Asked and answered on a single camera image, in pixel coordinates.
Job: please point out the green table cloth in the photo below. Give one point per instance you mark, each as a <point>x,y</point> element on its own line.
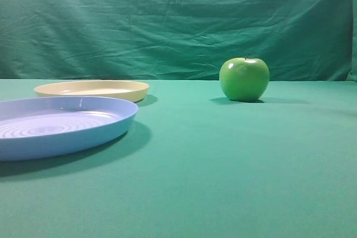
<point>195,164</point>

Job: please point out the yellow plastic plate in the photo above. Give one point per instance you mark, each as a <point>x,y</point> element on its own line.
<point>133,91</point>

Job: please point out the green backdrop cloth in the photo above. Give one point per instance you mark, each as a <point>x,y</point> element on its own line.
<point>300,40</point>

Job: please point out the green apple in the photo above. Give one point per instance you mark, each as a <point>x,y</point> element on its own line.
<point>244,79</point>

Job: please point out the blue plastic plate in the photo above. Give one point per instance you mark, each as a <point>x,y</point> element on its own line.
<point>35,128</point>

